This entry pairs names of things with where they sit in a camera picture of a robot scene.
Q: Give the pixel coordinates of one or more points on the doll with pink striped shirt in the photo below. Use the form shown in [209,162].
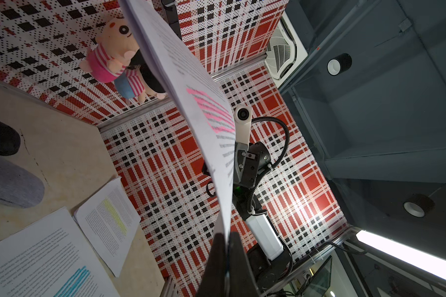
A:
[116,46]

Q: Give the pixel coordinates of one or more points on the black glasses case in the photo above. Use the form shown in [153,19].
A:
[10,140]

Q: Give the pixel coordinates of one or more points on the document with pink highlight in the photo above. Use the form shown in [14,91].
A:
[198,98]

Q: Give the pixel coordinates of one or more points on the ceiling light panel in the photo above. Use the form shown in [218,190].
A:
[422,260]

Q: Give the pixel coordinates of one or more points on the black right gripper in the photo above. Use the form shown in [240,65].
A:
[249,162]

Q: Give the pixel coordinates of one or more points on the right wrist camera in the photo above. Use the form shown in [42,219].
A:
[242,118]

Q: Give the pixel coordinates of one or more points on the grey glasses case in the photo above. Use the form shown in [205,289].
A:
[18,187]

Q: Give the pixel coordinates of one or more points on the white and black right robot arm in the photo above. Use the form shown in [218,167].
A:
[270,259]

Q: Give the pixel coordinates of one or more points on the document with yellow highlight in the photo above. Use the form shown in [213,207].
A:
[109,221]

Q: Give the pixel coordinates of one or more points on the black round ceiling spotlight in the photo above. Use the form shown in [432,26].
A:
[339,64]

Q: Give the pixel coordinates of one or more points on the doll with blue trousers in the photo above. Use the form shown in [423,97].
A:
[138,82]

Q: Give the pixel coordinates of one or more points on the document with blue highlight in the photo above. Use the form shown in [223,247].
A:
[52,258]

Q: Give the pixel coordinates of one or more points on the ceiling air vent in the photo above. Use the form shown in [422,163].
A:
[285,52]

